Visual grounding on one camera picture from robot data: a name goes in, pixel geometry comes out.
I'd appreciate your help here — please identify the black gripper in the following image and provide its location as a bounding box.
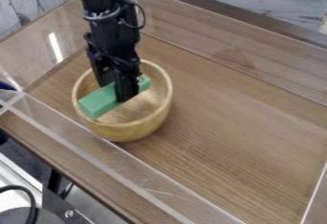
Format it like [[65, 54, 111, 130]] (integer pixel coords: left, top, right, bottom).
[[83, 11, 141, 102]]

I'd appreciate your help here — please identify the green rectangular block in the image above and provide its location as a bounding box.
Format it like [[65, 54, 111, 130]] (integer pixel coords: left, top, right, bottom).
[[76, 74, 152, 120]]

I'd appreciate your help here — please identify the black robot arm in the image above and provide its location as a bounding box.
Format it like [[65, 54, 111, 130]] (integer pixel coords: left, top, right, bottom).
[[80, 0, 145, 102]]

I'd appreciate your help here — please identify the brown wooden bowl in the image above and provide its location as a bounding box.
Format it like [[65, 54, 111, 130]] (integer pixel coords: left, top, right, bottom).
[[72, 59, 174, 143]]

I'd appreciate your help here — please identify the black table leg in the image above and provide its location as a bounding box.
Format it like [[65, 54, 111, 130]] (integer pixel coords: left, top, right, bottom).
[[47, 169, 63, 193]]

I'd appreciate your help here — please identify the clear acrylic tray wall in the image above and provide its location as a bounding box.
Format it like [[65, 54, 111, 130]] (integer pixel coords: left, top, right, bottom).
[[0, 90, 246, 224]]

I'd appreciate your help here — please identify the black cable loop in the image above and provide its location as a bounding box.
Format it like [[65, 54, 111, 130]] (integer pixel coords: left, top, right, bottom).
[[0, 184, 40, 224]]

